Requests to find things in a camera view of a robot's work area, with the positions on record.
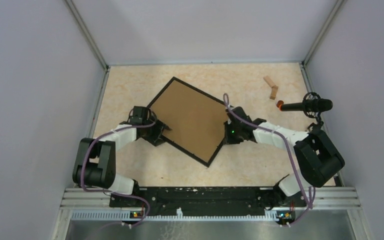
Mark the wooden block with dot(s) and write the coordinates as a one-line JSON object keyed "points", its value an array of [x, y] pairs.
{"points": [[273, 93], [269, 81]]}

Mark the black picture frame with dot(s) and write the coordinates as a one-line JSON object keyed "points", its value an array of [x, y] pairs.
{"points": [[192, 155]]}

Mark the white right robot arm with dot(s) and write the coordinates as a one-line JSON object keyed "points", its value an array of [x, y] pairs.
{"points": [[313, 156]]}

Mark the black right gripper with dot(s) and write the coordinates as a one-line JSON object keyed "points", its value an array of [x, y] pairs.
{"points": [[228, 139]]}

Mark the brown backing board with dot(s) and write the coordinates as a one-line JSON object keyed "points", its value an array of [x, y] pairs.
{"points": [[187, 119]]}

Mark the orange cylinder block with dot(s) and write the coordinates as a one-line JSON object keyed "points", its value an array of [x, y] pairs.
{"points": [[279, 104]]}

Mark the black microphone on tripod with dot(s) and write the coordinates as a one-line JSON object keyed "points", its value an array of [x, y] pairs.
{"points": [[312, 106]]}

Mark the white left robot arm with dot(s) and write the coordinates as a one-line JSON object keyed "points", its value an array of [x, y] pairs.
{"points": [[95, 163]]}

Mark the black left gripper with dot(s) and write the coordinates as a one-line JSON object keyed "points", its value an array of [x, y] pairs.
{"points": [[159, 127]]}

